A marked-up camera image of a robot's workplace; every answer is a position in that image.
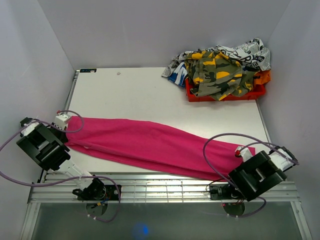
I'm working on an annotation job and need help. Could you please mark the blue white garment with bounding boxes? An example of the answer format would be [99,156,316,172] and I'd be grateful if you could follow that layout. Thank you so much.
[168,61,188,88]

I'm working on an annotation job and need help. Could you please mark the orange garment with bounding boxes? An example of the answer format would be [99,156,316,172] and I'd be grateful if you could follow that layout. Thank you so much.
[253,70,271,86]

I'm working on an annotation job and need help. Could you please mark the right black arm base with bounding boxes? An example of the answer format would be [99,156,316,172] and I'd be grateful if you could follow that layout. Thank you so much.
[207,183,246,200]

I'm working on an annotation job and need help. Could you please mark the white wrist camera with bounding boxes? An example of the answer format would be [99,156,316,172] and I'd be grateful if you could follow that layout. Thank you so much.
[53,112,71,131]
[235,146,255,163]

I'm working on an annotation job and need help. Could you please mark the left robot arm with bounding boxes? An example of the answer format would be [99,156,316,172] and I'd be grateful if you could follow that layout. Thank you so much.
[16,114,107,201]

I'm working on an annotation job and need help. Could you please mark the camouflage trousers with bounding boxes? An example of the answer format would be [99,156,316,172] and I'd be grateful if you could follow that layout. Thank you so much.
[184,51,257,101]

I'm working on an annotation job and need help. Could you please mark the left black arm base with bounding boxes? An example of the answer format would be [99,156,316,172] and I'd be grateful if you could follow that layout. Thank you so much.
[72,185,122,201]

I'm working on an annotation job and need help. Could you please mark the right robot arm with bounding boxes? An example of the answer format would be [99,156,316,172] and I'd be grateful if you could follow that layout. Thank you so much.
[225,146,298,202]

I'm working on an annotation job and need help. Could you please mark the black white print trousers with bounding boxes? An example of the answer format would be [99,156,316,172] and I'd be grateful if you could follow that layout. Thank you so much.
[161,38,271,78]

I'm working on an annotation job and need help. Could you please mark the dark label sticker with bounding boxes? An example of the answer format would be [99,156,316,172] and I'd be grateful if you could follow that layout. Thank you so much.
[79,68,97,73]

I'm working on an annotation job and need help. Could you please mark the red plastic bin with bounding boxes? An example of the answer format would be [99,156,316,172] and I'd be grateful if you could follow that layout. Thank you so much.
[185,78,266,102]

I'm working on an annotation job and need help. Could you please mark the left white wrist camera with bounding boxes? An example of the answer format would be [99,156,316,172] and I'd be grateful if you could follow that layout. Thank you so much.
[53,112,71,131]

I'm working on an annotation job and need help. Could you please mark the aluminium rail frame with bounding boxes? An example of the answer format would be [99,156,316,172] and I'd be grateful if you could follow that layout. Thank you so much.
[19,69,313,240]

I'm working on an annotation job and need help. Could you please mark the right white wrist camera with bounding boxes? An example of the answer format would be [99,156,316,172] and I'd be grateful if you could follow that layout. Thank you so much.
[235,146,255,163]

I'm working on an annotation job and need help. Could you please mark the pink trousers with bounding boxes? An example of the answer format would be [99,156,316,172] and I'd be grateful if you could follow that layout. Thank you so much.
[66,116,243,181]

